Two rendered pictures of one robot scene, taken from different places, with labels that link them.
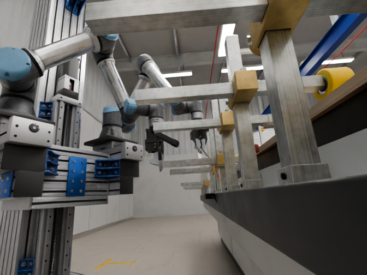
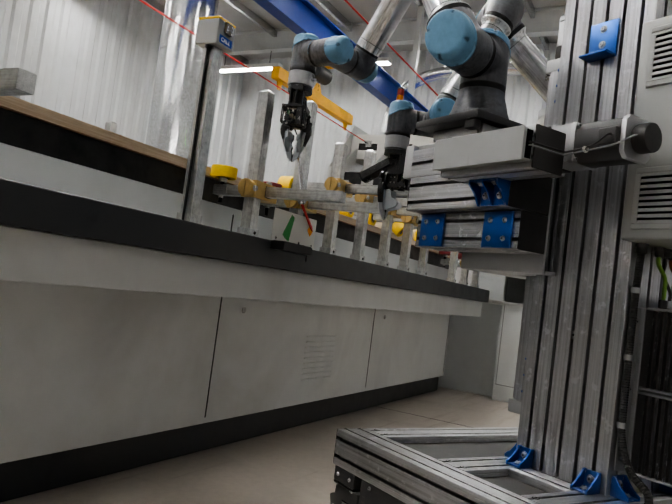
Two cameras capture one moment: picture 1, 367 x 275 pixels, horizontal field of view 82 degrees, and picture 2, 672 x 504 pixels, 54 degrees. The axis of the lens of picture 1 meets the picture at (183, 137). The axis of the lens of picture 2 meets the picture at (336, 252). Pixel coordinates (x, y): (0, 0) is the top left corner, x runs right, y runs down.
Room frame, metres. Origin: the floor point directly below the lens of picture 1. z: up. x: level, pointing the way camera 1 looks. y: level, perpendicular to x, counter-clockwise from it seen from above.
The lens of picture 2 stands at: (2.86, 0.86, 0.59)
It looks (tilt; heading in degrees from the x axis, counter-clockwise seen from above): 3 degrees up; 205
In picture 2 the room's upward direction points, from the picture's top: 7 degrees clockwise
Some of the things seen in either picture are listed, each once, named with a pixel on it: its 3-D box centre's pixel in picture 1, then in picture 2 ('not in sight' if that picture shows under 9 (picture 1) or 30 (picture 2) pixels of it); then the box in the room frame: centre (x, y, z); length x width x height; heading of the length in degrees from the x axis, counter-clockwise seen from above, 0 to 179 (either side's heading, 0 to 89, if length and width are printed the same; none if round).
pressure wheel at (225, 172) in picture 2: not in sight; (222, 183); (1.23, -0.32, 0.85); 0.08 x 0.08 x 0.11
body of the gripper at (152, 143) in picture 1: (155, 140); (395, 170); (1.00, 0.14, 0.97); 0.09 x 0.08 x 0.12; 88
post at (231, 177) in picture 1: (228, 147); (333, 208); (0.78, -0.16, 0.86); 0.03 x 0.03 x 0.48; 88
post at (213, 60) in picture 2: (211, 161); (200, 134); (1.54, -0.19, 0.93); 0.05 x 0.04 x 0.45; 178
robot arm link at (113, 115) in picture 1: (113, 117); (484, 61); (1.25, 0.44, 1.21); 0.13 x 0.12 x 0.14; 165
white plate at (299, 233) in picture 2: (217, 182); (295, 230); (1.06, -0.15, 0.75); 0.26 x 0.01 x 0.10; 178
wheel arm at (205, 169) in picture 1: (207, 169); (276, 194); (1.24, -0.13, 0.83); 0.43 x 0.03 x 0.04; 88
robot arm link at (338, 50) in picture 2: (179, 107); (335, 53); (1.25, 0.01, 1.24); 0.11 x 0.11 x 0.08; 75
